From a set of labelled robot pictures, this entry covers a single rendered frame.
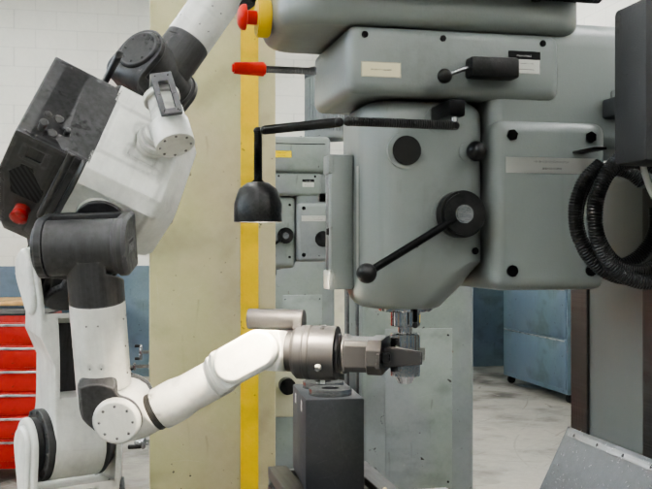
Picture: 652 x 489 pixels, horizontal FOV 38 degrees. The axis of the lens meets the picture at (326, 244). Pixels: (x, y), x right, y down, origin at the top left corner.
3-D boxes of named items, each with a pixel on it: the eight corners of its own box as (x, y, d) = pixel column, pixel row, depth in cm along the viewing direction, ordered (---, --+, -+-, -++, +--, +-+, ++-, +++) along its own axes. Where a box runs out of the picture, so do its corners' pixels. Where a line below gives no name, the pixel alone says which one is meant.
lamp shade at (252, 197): (223, 221, 141) (223, 180, 141) (256, 222, 147) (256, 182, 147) (259, 221, 137) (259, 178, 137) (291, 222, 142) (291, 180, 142)
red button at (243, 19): (239, 26, 144) (239, 0, 144) (235, 32, 147) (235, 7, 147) (260, 27, 144) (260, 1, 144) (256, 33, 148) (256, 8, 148)
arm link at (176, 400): (220, 407, 153) (119, 463, 155) (227, 385, 163) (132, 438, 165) (186, 353, 151) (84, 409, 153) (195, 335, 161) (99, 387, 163)
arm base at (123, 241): (36, 299, 152) (23, 238, 146) (53, 257, 163) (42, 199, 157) (131, 296, 152) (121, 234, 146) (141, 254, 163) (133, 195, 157)
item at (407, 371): (422, 374, 153) (422, 338, 153) (416, 377, 149) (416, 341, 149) (393, 373, 154) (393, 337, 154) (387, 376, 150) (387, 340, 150)
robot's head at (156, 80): (151, 143, 160) (153, 114, 154) (140, 103, 164) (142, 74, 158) (187, 138, 162) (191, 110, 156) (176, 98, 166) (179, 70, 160)
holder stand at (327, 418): (305, 493, 189) (305, 393, 189) (292, 468, 211) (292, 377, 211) (364, 490, 191) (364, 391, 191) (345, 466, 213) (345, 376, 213)
